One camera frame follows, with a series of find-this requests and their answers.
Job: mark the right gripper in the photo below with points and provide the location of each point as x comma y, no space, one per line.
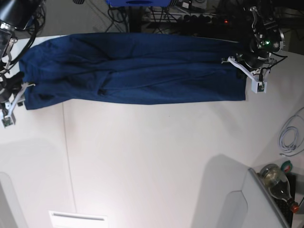
9,86

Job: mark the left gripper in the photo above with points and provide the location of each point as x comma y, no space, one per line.
253,60

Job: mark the blue t-shirt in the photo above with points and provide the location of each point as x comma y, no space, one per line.
131,68

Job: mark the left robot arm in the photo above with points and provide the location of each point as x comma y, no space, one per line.
260,36

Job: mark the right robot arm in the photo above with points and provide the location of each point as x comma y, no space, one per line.
17,15

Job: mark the black power strip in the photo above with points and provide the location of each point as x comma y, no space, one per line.
217,19

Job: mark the green tape roll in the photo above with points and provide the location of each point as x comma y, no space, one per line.
287,167

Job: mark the clear plastic bottle red cap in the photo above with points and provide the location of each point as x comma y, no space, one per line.
278,186

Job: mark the blue box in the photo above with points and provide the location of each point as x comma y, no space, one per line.
127,3

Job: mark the black tray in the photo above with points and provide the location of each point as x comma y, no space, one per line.
282,205

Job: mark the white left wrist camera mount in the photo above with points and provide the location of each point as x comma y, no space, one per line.
258,76

